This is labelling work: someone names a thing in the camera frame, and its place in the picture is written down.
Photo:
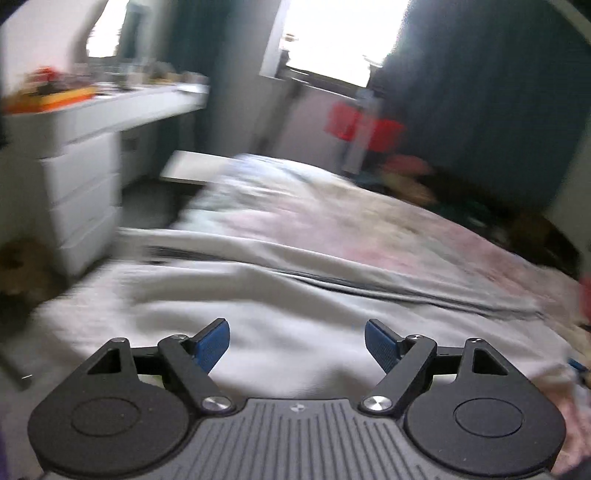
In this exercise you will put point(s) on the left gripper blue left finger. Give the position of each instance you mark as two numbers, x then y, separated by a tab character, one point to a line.
191	359

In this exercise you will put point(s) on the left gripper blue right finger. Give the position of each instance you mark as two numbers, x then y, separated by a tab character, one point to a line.
406	363

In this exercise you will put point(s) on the white zip-up jacket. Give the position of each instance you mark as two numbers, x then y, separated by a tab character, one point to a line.
296	317

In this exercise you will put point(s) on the pile of dark clothes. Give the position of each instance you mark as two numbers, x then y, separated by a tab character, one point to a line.
520	231

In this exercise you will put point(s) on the pastel tie-dye bed quilt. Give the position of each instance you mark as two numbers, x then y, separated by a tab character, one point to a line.
302	206

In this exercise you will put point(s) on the pink garment in pile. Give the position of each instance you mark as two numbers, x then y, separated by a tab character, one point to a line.
407	165

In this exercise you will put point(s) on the white drawer unit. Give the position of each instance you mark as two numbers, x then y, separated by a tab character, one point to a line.
78	206

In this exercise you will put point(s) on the red cloth on stand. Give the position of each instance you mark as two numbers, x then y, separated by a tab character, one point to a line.
347	122

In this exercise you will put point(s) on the white vanity desk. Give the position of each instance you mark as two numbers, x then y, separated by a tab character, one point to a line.
47	134

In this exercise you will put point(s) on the teal curtain right panel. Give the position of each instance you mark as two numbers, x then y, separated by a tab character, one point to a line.
495	93

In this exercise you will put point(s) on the teal curtain panel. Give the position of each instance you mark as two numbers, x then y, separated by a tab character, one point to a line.
495	93
197	32

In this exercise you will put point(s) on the orange box on desk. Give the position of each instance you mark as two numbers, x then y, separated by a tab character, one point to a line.
24	103

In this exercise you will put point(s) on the dark framed window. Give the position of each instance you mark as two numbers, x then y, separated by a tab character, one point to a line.
339	40

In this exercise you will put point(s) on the vanity mirror with light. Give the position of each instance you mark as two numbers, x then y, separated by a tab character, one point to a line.
115	35

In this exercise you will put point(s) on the teal curtain left panel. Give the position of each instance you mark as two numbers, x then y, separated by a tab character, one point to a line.
197	32

